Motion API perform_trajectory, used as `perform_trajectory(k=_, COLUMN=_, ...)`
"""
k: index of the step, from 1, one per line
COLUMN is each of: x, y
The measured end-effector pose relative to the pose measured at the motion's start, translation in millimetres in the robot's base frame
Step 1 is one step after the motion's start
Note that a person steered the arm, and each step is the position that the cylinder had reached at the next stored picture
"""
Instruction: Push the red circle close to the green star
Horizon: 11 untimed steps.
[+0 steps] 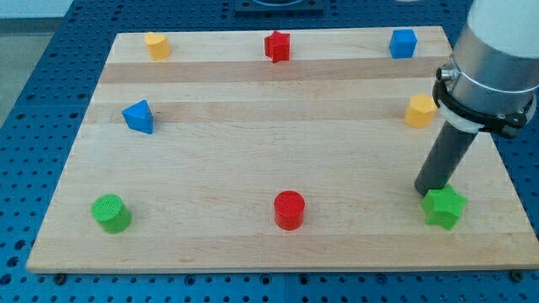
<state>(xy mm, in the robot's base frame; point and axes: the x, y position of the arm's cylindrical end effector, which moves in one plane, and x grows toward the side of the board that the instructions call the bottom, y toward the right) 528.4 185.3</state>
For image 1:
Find red cylinder block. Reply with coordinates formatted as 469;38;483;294
274;190;306;231

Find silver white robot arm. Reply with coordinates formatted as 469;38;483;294
433;0;538;138

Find yellow hexagon block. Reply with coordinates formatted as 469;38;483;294
404;93;437;128

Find yellow heart block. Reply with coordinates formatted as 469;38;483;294
144;32;171;61

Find green cylinder block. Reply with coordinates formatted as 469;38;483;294
91;194;131;234

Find blue cube block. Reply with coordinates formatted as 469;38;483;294
389;29;417;59

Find wooden board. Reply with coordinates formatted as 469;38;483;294
26;26;538;274

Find red star block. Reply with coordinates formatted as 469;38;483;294
264;30;291;63

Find blue triangle block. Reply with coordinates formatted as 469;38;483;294
121;99;153;135

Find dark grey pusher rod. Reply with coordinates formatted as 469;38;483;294
414;122;477;196

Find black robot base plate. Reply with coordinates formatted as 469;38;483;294
233;0;325;14

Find green star block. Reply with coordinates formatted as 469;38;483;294
421;184;468;231

